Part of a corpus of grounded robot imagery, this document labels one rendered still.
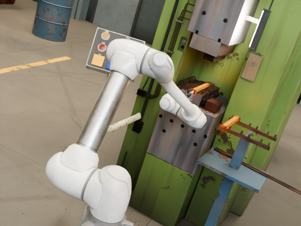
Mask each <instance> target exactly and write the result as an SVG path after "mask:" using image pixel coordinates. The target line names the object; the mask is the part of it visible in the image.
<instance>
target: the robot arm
mask: <svg viewBox="0 0 301 226"><path fill-rule="evenodd" d="M106 57H107V59H108V61H109V62H110V74H109V76H108V78H107V80H106V82H105V84H104V87H103V88H102V91H101V93H100V95H99V97H98V99H97V102H96V104H95V106H94V108H93V110H92V112H91V114H90V116H89V118H88V120H87V122H86V125H85V127H84V129H83V131H82V133H81V135H80V137H79V139H78V141H77V143H76V144H75V143H74V144H72V145H70V146H68V148H67V149H66V150H65V151H64V152H59V153H57V154H55V155H54V156H52V157H51V158H50V160H49V161H48V163H47V166H46V175H47V177H48V179H49V180H50V182H51V183H52V184H53V185H54V186H55V187H57V188H58V189H59V190H61V191H63V192H64V193H66V194H68V195H70V196H73V197H75V198H78V199H81V200H83V201H85V202H86V203H87V204H88V206H87V214H86V218H85V221H84V223H83V224H82V226H133V223H131V222H129V221H127V220H125V212H126V209H127V207H128V204H129V200H130V196H131V190H132V183H131V177H130V174H129V173H128V171H127V170H126V169H124V168H123V167H121V166H117V165H108V166H105V167H103V168H102V169H98V162H99V157H98V154H97V151H98V149H99V147H100V145H101V142H102V140H103V138H104V136H105V134H106V132H107V130H108V128H109V125H110V123H111V121H112V119H113V117H114V115H115V113H116V110H117V108H118V106H119V104H120V102H121V100H122V97H123V95H124V93H125V91H126V89H127V87H128V85H129V82H130V81H132V80H134V79H135V77H136V76H137V75H138V74H143V75H145V76H148V77H151V78H155V80H156V81H157V82H158V83H159V84H160V85H161V86H162V87H163V88H164V90H165V91H166V92H167V94H165V95H164V96H163V97H162V98H161V100H160V102H159V105H160V107H161V109H163V110H165V111H168V112H170V113H173V114H175V115H176V116H178V117H179V118H180V119H181V120H182V121H183V122H185V123H186V124H188V125H189V126H191V127H193V128H196V129H200V128H202V127H203V125H204V124H205V123H206V116H205V114H204V113H203V112H202V111H201V110H200V109H199V108H198V107H197V106H196V105H194V104H192V103H191V100H192V98H193V96H194V94H193V92H194V91H191V92H189V93H188V94H187V90H185V91H184V90H180V89H179V88H178V87H177V86H176V84H175V83H174V82H173V80H172V79H173V77H174V65H173V62H172V60H171V58H170V57H169V55H167V54H166V53H164V52H161V51H158V50H155V49H153V48H150V47H148V46H146V45H144V44H142V43H139V42H136V41H133V40H129V39H115V40H113V41H112V42H111V43H110V44H109V45H108V47H107V51H106Z"/></svg>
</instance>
